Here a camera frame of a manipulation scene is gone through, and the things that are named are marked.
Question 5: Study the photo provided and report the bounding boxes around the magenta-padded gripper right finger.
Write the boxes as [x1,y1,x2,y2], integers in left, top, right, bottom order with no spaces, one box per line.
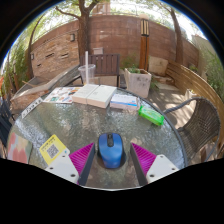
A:
[129,142,180,187]

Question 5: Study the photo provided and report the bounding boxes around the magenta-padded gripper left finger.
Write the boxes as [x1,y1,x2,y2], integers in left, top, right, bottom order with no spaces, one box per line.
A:
[44,142,97,187]

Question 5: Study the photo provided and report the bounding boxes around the blue computer mouse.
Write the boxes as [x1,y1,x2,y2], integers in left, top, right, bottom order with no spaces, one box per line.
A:
[97,132,124,169]

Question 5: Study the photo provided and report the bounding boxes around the yellow code card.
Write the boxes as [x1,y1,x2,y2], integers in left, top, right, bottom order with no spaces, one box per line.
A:
[38,134,71,167]

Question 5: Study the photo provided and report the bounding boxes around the green tissue pack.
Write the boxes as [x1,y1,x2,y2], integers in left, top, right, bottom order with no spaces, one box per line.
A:
[138,105,165,127]

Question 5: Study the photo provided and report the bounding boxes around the grey wicker chair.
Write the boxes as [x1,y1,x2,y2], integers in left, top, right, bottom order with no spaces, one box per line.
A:
[162,96,222,164]

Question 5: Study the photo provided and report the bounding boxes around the white plate with black characters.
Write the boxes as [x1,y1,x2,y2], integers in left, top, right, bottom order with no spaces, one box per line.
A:
[20,96,45,120]

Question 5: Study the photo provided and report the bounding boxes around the colourful printed sheet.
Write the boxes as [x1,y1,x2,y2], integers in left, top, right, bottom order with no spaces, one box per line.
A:
[43,86,83,104]

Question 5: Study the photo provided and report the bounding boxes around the blue white booklet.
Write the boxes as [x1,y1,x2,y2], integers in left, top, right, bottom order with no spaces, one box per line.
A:
[109,93,140,112]

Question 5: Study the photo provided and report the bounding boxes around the open white book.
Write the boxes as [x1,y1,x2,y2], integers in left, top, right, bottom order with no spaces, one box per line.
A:
[71,83,118,109]

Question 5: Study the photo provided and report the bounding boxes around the stone raised garden bed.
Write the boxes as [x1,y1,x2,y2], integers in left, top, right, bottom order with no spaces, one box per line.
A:
[9,64,81,111]

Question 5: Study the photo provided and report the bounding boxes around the concrete planter box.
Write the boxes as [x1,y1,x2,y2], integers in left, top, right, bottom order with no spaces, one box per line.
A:
[124,67,153,99]

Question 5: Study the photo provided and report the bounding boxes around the wooden slatted bench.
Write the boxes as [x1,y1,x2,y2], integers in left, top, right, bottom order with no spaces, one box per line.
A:
[165,60,224,134]

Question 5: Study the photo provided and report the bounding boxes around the clear plastic cup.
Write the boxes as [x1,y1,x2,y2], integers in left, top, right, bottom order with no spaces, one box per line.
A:
[77,63,97,86]

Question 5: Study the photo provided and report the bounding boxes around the dark wooden slatted chair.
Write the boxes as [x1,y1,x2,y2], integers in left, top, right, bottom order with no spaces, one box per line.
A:
[79,53,122,88]

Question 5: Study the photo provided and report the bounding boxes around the white drinking straw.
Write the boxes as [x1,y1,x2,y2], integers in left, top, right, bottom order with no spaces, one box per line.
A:
[84,50,90,84]

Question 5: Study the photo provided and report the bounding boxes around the thin curved tree trunk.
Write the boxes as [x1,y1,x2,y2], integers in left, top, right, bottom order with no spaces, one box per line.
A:
[24,16,46,81]

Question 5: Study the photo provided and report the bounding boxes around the slender dark tree trunk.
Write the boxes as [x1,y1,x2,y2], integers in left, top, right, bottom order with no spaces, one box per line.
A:
[168,6,185,66]

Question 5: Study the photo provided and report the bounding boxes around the thick forked tree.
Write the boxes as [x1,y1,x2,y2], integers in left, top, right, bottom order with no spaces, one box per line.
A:
[54,0,101,66]

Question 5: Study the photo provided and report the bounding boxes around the wooden lamp post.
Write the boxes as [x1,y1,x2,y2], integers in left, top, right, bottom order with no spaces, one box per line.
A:
[138,13,151,72]

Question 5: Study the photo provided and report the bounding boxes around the grey electrical wall box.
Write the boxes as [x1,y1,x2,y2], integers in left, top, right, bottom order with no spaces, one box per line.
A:
[92,47,105,56]

